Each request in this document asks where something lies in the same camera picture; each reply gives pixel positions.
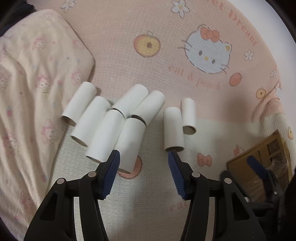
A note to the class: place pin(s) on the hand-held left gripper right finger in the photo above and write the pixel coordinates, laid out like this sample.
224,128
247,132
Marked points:
178,178

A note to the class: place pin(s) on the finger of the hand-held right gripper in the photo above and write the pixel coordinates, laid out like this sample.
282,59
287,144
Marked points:
257,168

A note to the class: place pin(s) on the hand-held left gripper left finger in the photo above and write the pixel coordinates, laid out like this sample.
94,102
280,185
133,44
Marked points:
110,177

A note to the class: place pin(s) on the brown cardboard box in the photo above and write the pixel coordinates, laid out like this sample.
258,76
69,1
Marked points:
245,166

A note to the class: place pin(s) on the pile of white cores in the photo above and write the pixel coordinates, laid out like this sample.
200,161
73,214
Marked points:
129,139

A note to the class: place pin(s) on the pink printed quilt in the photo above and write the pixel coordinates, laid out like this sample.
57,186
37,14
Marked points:
30,104

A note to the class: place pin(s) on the pink cartoon printed mat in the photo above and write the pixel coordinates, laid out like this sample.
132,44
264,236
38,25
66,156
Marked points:
143,69

